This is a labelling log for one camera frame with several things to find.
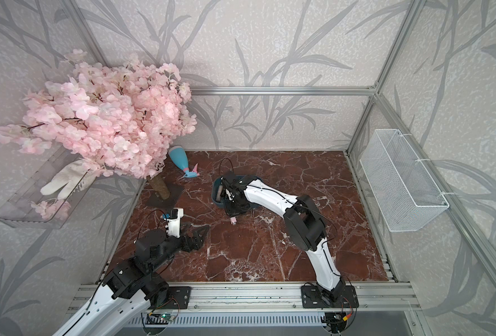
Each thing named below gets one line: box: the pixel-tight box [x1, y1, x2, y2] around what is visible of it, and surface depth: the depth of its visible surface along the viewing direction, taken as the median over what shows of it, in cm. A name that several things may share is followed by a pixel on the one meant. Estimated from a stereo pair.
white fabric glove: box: [40, 159, 96, 200], surface depth 66 cm
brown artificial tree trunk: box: [146, 172, 171, 201], surface depth 97 cm
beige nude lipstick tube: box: [215, 184, 224, 202], surface depth 103 cm
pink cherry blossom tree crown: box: [0, 50, 198, 180], surface depth 60 cm
